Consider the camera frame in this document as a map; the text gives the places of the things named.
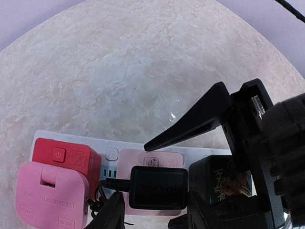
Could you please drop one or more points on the black power adapter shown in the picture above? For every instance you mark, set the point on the black power adapter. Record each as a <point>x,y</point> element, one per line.
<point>149,188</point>

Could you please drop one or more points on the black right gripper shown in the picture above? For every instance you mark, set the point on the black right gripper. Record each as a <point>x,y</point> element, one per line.
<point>269,141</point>

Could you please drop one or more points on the pink cube socket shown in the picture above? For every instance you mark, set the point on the pink cube socket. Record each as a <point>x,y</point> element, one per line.
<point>128,158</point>

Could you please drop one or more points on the red cube socket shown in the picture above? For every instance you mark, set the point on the red cube socket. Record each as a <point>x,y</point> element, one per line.
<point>81,158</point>

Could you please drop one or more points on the pink folding extension socket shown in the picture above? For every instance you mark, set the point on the pink folding extension socket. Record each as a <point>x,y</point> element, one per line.
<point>51,197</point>

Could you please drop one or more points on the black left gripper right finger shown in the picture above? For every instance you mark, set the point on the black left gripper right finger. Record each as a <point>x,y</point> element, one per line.
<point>198,215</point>

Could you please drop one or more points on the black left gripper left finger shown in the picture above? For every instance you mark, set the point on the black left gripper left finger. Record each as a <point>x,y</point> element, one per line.
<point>111,215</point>

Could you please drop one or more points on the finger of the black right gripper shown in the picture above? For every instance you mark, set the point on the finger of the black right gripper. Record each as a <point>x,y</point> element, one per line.
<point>209,112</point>

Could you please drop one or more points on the dark green cube socket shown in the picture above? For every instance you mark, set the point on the dark green cube socket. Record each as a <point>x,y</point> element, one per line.
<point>216,178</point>

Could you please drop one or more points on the white power strip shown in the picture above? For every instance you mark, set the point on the white power strip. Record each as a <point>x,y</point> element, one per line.
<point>109,150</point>

